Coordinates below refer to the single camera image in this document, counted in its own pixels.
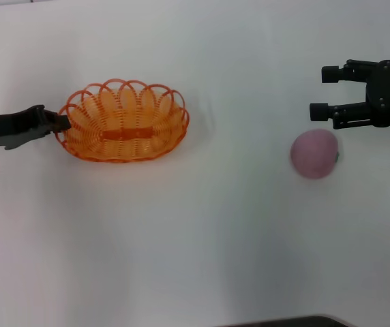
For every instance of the pink peach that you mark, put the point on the pink peach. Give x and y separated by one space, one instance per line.
312 153

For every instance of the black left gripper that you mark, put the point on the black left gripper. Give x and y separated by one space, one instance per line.
7 127

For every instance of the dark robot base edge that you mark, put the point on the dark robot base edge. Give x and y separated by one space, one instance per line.
300 323

